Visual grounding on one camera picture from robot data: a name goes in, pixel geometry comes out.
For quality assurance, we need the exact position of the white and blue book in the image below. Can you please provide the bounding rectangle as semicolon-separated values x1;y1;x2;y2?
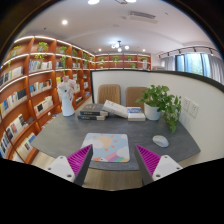
127;107;146;121

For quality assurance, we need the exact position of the white leaning book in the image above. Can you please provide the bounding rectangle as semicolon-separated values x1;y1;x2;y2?
103;100;128;118

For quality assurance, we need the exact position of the white wall socket left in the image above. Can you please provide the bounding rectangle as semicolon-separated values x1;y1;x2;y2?
182;97;190;110

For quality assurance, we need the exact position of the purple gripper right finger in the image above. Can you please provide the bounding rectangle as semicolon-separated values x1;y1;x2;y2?
135;145;182;185

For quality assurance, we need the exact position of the tan left chair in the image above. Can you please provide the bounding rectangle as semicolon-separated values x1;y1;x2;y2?
97;84;121;104

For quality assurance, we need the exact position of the white wall socket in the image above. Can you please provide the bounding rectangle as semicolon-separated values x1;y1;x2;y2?
189;102;199;117
182;97;190;110

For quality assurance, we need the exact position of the green plant in white pot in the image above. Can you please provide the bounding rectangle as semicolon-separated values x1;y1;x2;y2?
137;85;182;133

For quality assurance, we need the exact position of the ceiling air conditioner vent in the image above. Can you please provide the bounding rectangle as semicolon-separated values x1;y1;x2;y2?
129;11;155;22

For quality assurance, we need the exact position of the white vase with flowers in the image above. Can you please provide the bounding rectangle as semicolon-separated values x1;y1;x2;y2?
57;79;76;117

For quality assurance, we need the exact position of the dark grey top book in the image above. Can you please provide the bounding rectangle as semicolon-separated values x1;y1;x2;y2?
80;104;108;116

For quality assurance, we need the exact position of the colourful pastel mouse pad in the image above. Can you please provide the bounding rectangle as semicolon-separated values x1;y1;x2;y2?
82;133;130;163

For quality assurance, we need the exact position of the dark grey book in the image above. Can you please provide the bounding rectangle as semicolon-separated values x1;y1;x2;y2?
80;104;108;116
77;115;105;121

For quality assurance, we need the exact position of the tan right chair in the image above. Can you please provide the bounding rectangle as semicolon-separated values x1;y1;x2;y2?
126;87;145;109

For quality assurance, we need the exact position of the ceiling chandelier lamp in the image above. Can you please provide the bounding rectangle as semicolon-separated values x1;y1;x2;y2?
111;41;129;53

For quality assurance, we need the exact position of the tan chair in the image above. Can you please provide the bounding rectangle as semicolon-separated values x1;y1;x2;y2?
126;87;145;109
97;84;121;104

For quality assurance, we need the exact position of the dark grey bottom book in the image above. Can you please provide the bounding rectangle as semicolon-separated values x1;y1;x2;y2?
77;115;105;121

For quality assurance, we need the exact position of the white wall socket right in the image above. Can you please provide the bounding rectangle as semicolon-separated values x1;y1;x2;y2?
189;102;199;117

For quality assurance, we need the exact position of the orange wooden bookshelf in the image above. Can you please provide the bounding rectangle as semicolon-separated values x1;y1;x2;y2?
0;35;151;164

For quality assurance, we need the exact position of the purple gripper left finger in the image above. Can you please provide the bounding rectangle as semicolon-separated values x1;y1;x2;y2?
46;145;93;186

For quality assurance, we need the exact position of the white curtain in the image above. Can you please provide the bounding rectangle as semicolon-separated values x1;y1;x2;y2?
209;56;224;85

